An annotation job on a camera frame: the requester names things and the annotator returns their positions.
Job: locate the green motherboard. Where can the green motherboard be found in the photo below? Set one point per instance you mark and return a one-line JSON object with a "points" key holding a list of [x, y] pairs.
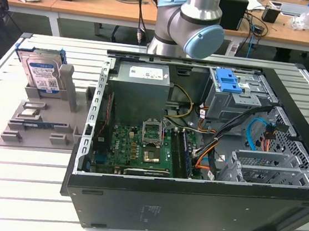
{"points": [[123, 145]]}

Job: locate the grey power supply unit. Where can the grey power supply unit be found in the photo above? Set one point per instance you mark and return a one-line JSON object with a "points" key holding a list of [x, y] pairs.
{"points": [[137, 96]]}

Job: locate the clear plastic bag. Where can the clear plastic bag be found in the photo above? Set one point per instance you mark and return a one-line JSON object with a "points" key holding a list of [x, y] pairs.
{"points": [[303, 21]]}

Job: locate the black graphics card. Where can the black graphics card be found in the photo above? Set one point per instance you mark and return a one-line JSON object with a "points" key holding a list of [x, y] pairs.
{"points": [[148, 172]]}

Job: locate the black RAM slot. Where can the black RAM slot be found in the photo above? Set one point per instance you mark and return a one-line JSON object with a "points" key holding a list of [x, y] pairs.
{"points": [[188, 152], [183, 152], [175, 151], [179, 151]]}

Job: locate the wooden top desk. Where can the wooden top desk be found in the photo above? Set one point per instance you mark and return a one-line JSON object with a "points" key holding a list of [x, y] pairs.
{"points": [[86, 7], [292, 36]]}

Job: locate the dark RAM stick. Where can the dark RAM stick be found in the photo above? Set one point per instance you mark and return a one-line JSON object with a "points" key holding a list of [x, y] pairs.
{"points": [[44, 126]]}

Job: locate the black desktop computer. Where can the black desktop computer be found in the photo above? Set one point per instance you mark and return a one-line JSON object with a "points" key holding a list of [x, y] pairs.
{"points": [[233, 13]]}

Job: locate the grey optical drive cage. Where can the grey optical drive cage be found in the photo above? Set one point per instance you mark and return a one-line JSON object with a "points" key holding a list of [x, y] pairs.
{"points": [[228, 107]]}

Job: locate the black case fan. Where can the black case fan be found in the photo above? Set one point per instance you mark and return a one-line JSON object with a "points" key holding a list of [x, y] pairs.
{"points": [[107, 107]]}

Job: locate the grey parts rack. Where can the grey parts rack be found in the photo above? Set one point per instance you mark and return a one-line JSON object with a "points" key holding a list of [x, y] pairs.
{"points": [[45, 114]]}

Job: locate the CPU socket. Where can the CPU socket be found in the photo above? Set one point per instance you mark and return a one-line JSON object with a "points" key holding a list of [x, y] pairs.
{"points": [[152, 156]]}

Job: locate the grey laptop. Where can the grey laptop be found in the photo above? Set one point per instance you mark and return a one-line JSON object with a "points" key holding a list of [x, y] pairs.
{"points": [[296, 9]]}

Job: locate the silver disk bay cage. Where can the silver disk bay cage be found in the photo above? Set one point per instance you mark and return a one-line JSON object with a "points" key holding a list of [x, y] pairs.
{"points": [[263, 161]]}

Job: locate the black PC case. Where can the black PC case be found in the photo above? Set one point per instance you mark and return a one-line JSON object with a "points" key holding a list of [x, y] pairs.
{"points": [[188, 208]]}

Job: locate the hard disk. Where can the hard disk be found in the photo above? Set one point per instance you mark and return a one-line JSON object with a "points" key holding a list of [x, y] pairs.
{"points": [[40, 72]]}

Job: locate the blue plastic drive latch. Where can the blue plastic drive latch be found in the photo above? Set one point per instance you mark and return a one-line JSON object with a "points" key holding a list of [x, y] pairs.
{"points": [[228, 82]]}

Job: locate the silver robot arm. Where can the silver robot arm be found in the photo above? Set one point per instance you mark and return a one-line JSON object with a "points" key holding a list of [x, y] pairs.
{"points": [[200, 3]]}

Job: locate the white power strip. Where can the white power strip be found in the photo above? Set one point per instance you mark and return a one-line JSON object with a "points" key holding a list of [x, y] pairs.
{"points": [[232, 49]]}

